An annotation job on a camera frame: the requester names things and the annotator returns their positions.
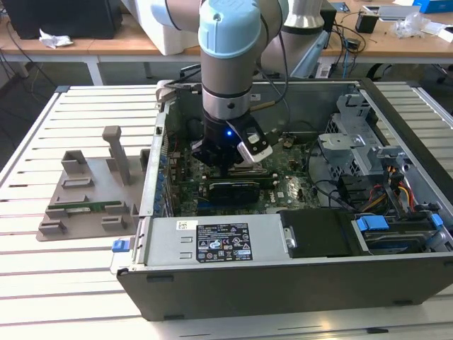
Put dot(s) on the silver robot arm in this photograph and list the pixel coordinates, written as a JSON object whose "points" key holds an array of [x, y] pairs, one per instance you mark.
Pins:
{"points": [[226, 81]]}

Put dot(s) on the black RAM slot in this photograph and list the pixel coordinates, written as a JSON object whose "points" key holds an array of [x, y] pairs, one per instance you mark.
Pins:
{"points": [[247, 179], [247, 174], [247, 171]]}

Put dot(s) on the black graphics card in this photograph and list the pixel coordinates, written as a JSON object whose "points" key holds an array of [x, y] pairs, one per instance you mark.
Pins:
{"points": [[233, 194]]}

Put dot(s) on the round coin cell battery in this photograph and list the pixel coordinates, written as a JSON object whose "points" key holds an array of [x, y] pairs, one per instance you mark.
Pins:
{"points": [[288, 142]]}

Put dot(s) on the black office chair base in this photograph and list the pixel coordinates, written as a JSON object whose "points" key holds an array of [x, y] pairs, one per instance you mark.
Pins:
{"points": [[380, 71], [445, 72], [189, 71]]}

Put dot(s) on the green motherboard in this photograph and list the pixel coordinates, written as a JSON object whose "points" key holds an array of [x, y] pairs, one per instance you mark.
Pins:
{"points": [[293, 186]]}

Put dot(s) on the silver power supply unit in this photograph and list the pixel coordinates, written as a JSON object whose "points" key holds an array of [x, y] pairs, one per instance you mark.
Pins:
{"points": [[166, 241]]}

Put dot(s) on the white printer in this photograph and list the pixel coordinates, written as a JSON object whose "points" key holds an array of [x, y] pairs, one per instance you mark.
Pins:
{"points": [[177, 40]]}

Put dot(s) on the grey parts rack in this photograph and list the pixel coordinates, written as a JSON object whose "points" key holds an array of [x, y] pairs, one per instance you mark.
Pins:
{"points": [[102, 193]]}

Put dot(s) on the green RAM stick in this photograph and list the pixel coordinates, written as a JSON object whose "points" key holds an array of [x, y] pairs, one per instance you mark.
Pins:
{"points": [[106, 204]]}

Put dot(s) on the white power strip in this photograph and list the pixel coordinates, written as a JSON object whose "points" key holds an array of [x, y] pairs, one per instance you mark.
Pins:
{"points": [[323, 71]]}

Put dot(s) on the black plastic shroud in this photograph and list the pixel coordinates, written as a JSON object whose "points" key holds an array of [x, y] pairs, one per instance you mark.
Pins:
{"points": [[318, 233]]}

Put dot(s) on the silver metal drive cage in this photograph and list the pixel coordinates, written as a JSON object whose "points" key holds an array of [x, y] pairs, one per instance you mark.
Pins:
{"points": [[354, 150]]}

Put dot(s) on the black power connector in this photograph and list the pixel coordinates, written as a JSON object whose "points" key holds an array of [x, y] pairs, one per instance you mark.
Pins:
{"points": [[350, 191]]}

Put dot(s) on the blue case latch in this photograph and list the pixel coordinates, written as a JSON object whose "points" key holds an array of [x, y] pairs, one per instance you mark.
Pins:
{"points": [[119, 246]]}

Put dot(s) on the wooden office desk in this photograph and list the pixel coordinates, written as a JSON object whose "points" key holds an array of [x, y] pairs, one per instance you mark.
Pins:
{"points": [[106, 46], [389, 47]]}

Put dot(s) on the black grey PC case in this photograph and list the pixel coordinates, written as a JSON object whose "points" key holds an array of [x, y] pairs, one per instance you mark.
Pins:
{"points": [[283, 290]]}

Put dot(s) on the small black adapter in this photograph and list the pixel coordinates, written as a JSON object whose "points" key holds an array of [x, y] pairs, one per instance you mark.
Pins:
{"points": [[354, 43]]}

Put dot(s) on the blue disk carrier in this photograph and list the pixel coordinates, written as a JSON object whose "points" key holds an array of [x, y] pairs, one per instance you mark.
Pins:
{"points": [[371, 224]]}

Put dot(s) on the small black box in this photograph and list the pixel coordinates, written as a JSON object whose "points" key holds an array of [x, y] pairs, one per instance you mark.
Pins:
{"points": [[366, 23]]}

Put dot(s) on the crumpled white paper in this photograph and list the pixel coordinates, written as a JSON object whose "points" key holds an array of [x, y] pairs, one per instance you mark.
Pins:
{"points": [[53, 39]]}

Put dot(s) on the black computer tower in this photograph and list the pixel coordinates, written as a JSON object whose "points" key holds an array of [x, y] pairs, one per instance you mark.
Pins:
{"points": [[63, 17]]}

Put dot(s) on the white flat box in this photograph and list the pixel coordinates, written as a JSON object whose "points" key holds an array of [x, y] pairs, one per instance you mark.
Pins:
{"points": [[400, 12]]}

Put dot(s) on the clear plastic bag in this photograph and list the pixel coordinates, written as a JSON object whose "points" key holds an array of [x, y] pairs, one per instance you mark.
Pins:
{"points": [[410, 25]]}

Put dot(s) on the blue plastic clip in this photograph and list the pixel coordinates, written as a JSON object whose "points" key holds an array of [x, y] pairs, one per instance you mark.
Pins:
{"points": [[437, 219]]}

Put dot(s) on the small white carton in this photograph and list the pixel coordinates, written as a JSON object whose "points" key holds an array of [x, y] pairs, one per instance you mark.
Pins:
{"points": [[442, 32]]}

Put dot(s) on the blue cardboard box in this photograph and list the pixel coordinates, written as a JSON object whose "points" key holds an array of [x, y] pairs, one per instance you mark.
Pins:
{"points": [[437, 5]]}

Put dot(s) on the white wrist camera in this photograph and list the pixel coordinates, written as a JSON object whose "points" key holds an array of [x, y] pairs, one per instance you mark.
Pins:
{"points": [[255, 157]]}

